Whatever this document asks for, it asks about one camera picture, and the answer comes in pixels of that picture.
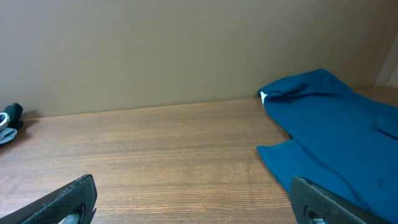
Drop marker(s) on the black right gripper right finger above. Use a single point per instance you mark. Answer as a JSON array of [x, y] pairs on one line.
[[313, 204]]

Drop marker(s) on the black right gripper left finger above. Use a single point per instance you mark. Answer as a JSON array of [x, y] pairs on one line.
[[72, 203]]

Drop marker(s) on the blue t-shirt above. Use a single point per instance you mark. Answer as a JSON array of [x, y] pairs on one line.
[[338, 139]]

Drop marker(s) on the folded light blue jeans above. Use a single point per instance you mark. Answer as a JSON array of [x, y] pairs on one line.
[[6, 134]]

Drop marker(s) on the folded black garment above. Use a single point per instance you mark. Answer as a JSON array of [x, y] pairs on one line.
[[14, 112]]

